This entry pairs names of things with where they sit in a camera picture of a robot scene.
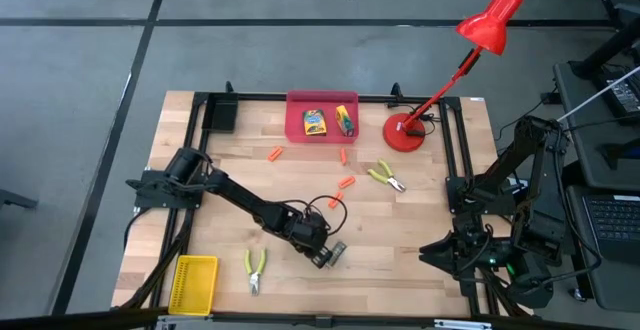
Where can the black open laptop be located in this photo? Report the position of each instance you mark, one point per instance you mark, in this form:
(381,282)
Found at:
(615,220)

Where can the black slanted stand bar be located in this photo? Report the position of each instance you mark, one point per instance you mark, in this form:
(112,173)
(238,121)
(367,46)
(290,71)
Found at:
(605,50)

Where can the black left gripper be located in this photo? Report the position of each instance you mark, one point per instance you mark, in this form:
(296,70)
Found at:
(307,232)

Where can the black aluminium crossbar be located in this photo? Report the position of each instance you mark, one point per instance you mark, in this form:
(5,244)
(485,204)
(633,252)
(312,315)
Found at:
(320,321)

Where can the black side table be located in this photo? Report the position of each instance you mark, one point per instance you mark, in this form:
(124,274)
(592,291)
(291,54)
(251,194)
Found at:
(590,155)

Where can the pink translucent plastic bin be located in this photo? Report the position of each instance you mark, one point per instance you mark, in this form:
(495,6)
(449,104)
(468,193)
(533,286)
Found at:
(295,120)

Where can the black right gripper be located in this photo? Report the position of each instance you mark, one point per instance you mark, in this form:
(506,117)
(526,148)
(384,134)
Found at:
(475,252)

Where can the small black basket tray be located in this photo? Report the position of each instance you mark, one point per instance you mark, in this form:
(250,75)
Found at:
(220,115)

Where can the black keyboard device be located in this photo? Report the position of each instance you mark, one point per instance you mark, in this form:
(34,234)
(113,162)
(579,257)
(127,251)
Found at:
(627,95)

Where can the table caster wheel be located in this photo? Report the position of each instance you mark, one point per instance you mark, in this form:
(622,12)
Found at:
(579,295)

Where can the red desk lamp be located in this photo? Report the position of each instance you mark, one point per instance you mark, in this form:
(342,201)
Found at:
(402,137)

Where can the black laptop table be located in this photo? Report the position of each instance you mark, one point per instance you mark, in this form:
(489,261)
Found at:
(615,285)

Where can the black table frame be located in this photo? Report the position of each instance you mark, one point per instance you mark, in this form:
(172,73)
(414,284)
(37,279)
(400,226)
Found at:
(260,97)

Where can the yellow plastic basket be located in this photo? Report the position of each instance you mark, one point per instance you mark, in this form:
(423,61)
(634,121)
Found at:
(192,285)

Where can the black frame clamp knob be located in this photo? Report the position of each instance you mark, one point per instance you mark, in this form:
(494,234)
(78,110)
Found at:
(229,88)
(396,89)

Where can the dark chair base leg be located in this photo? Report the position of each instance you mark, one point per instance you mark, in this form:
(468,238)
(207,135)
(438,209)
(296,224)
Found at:
(17,200)

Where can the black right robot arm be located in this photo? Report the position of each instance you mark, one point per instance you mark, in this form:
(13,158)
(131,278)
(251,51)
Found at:
(540,170)

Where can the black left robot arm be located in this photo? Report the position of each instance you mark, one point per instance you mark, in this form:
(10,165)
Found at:
(240,192)

